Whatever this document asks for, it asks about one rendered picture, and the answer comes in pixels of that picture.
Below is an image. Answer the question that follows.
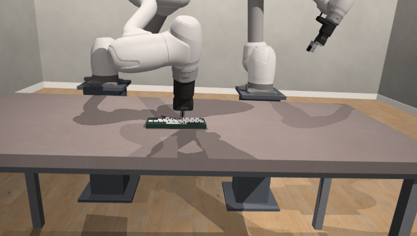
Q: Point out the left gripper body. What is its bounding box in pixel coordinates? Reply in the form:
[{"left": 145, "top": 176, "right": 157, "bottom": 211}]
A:
[{"left": 314, "top": 10, "right": 343, "bottom": 46}]

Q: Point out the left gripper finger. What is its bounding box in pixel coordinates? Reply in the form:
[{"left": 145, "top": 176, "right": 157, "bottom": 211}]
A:
[
  {"left": 310, "top": 41, "right": 322, "bottom": 53},
  {"left": 306, "top": 41, "right": 315, "bottom": 51}
]

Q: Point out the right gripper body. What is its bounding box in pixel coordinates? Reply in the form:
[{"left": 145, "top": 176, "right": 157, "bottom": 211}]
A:
[{"left": 172, "top": 65, "right": 199, "bottom": 111}]

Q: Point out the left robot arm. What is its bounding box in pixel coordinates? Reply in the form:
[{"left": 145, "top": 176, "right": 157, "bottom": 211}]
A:
[{"left": 239, "top": 0, "right": 355, "bottom": 95}]

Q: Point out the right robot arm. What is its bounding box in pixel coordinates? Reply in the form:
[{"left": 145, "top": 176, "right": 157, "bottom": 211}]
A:
[{"left": 84, "top": 0, "right": 203, "bottom": 87}]

